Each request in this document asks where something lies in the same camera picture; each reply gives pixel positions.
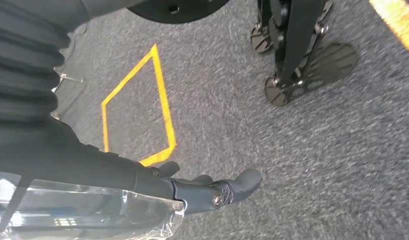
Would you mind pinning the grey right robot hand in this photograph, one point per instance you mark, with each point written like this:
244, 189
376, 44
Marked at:
58, 159

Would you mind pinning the black round robot joint cover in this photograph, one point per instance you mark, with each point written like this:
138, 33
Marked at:
191, 11

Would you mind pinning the black robot foot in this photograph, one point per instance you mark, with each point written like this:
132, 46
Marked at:
260, 39
330, 63

